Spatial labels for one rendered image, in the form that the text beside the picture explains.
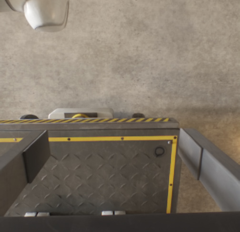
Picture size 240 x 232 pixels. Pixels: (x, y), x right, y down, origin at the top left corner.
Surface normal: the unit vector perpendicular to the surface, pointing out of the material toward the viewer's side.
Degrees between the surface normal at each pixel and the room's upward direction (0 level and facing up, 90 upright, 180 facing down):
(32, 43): 0
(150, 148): 0
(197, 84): 0
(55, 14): 47
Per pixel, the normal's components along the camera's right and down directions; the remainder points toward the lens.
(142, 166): 0.03, 0.26
